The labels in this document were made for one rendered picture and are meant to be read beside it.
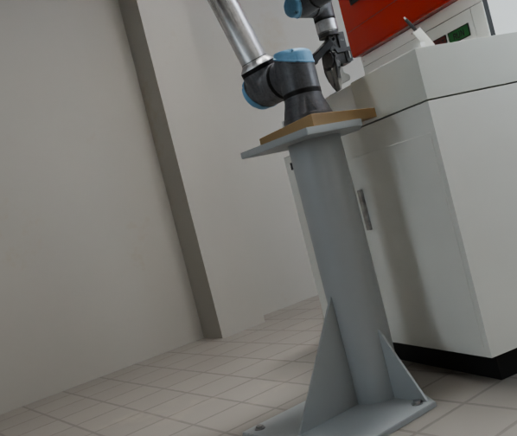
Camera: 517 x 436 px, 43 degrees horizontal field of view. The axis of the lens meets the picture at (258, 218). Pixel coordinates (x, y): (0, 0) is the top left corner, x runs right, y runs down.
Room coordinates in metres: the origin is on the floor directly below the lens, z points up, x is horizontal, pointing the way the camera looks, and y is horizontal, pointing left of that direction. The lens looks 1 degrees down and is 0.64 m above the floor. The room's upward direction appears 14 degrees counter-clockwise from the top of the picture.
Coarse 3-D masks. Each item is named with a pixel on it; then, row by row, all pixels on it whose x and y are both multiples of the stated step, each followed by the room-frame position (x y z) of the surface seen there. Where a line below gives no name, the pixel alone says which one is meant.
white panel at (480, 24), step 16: (464, 0) 2.44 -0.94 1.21; (480, 0) 2.37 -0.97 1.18; (432, 16) 2.61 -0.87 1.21; (448, 16) 2.53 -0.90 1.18; (464, 16) 2.46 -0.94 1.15; (480, 16) 2.39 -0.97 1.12; (432, 32) 2.63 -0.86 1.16; (448, 32) 2.55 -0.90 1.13; (480, 32) 2.40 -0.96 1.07; (384, 48) 2.94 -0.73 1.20; (400, 48) 2.83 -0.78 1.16; (368, 64) 3.07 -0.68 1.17; (384, 64) 2.96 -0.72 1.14
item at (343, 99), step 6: (342, 90) 2.17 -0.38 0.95; (348, 90) 2.14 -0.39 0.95; (330, 96) 2.25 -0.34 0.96; (336, 96) 2.22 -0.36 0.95; (342, 96) 2.18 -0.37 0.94; (348, 96) 2.15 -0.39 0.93; (330, 102) 2.26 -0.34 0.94; (336, 102) 2.23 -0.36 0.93; (342, 102) 2.19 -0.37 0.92; (348, 102) 2.16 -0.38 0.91; (354, 102) 2.13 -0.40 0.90; (336, 108) 2.23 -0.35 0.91; (342, 108) 2.20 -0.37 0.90; (348, 108) 2.17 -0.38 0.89; (354, 108) 2.13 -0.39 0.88
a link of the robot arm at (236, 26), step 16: (208, 0) 2.00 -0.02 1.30; (224, 0) 1.98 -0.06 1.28; (224, 16) 1.99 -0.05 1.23; (240, 16) 1.99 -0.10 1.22; (224, 32) 2.03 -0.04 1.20; (240, 32) 2.00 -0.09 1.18; (240, 48) 2.01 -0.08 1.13; (256, 48) 2.01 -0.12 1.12; (256, 64) 2.00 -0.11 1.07; (256, 80) 2.01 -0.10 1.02; (256, 96) 2.04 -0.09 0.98; (272, 96) 2.00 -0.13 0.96
